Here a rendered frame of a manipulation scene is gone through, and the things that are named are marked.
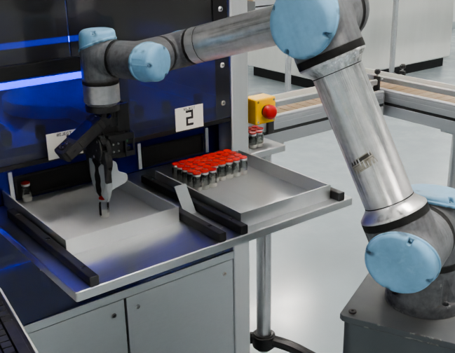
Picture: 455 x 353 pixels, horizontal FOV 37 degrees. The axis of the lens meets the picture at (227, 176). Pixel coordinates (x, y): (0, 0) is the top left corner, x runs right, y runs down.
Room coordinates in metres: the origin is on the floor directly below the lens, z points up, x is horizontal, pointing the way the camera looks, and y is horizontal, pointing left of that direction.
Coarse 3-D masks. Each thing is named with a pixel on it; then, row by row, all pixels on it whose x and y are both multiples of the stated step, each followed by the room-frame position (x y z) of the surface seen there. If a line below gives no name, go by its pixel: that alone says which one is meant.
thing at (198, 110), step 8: (200, 104) 1.71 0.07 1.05; (176, 112) 1.67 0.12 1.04; (184, 112) 1.68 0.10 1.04; (200, 112) 1.71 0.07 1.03; (176, 120) 1.67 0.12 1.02; (184, 120) 1.68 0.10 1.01; (192, 120) 1.69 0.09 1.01; (200, 120) 1.71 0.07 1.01; (176, 128) 1.67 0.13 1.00; (184, 128) 1.68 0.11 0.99
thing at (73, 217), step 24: (72, 192) 1.54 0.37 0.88; (120, 192) 1.53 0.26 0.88; (144, 192) 1.46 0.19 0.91; (48, 216) 1.39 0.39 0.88; (72, 216) 1.39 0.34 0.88; (96, 216) 1.39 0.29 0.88; (120, 216) 1.39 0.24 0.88; (144, 216) 1.31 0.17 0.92; (168, 216) 1.34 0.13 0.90; (72, 240) 1.21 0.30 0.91; (96, 240) 1.24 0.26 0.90
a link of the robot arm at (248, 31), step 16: (368, 0) 1.21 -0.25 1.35; (240, 16) 1.35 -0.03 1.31; (256, 16) 1.32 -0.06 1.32; (368, 16) 1.20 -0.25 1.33; (176, 32) 1.44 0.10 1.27; (192, 32) 1.40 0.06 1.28; (208, 32) 1.37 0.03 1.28; (224, 32) 1.35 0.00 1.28; (240, 32) 1.33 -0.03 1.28; (256, 32) 1.31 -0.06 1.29; (176, 48) 1.40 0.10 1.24; (192, 48) 1.39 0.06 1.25; (208, 48) 1.37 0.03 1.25; (224, 48) 1.35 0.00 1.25; (240, 48) 1.34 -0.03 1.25; (256, 48) 1.34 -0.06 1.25; (176, 64) 1.40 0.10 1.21; (192, 64) 1.42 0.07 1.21
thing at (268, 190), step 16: (256, 160) 1.68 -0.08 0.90; (160, 176) 1.57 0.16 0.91; (240, 176) 1.62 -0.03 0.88; (256, 176) 1.62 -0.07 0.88; (272, 176) 1.62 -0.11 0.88; (288, 176) 1.58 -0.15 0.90; (304, 176) 1.53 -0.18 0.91; (192, 192) 1.46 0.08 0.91; (208, 192) 1.52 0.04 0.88; (224, 192) 1.52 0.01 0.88; (240, 192) 1.52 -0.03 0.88; (256, 192) 1.52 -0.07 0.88; (272, 192) 1.51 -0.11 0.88; (288, 192) 1.51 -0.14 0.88; (304, 192) 1.43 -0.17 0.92; (320, 192) 1.45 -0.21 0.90; (224, 208) 1.36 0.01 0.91; (240, 208) 1.42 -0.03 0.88; (256, 208) 1.34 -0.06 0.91; (272, 208) 1.37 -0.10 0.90; (288, 208) 1.39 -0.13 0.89
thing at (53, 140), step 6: (60, 132) 1.48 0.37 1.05; (66, 132) 1.49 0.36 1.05; (48, 138) 1.46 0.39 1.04; (54, 138) 1.47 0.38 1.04; (60, 138) 1.48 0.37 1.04; (48, 144) 1.46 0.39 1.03; (54, 144) 1.47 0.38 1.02; (48, 150) 1.46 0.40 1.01; (54, 150) 1.47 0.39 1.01; (48, 156) 1.46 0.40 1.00; (54, 156) 1.47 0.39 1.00
